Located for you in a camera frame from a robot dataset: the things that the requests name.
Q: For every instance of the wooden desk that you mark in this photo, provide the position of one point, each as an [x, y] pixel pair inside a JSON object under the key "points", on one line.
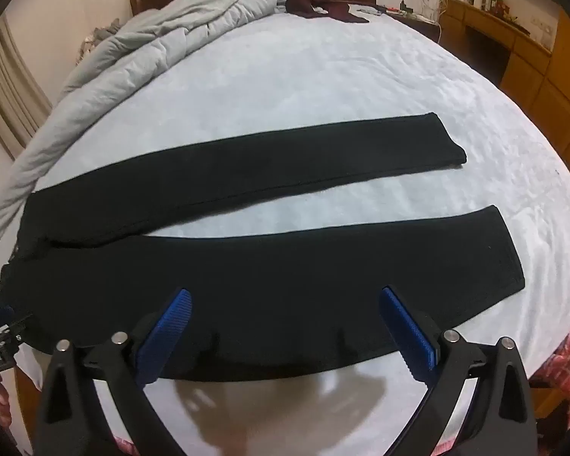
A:
{"points": [[527, 66]]}

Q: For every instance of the patterned pillow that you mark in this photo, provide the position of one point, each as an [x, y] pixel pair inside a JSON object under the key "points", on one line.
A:
{"points": [[99, 31]]}

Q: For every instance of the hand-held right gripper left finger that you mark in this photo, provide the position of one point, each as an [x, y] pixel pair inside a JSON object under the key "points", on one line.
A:
{"points": [[167, 331]]}

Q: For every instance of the red plaid cloth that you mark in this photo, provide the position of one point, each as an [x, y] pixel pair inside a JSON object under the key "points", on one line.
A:
{"points": [[567, 365]]}

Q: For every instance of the beige curtain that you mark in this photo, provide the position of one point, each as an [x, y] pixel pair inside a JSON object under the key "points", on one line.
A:
{"points": [[9, 85]]}

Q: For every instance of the maroon garment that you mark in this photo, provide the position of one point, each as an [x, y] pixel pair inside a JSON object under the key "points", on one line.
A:
{"points": [[343, 12]]}

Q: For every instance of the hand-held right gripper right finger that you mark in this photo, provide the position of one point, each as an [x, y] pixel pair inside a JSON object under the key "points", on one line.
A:
{"points": [[408, 337]]}

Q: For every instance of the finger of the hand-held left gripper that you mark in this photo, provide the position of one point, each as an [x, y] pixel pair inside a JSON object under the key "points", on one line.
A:
{"points": [[0, 319]]}

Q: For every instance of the black pants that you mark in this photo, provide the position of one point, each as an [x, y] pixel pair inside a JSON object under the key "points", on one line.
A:
{"points": [[266, 270]]}

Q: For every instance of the bed with pale sheet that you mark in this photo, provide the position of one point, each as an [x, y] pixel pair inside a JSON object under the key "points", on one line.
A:
{"points": [[313, 80]]}

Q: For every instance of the grey duvet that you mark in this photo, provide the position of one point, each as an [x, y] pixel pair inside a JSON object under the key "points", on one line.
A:
{"points": [[171, 33]]}

